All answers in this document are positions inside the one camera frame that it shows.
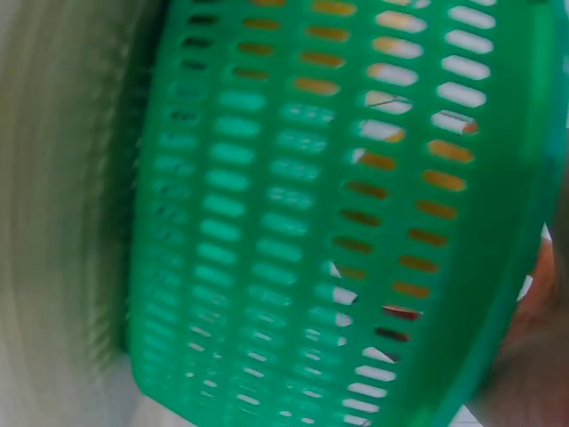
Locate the person's right hand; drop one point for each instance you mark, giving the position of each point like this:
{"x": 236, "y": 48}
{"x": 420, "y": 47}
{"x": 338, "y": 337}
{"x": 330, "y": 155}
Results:
{"x": 533, "y": 356}

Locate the green slotted plastic basket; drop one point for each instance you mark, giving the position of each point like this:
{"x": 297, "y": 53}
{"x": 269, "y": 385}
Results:
{"x": 284, "y": 213}

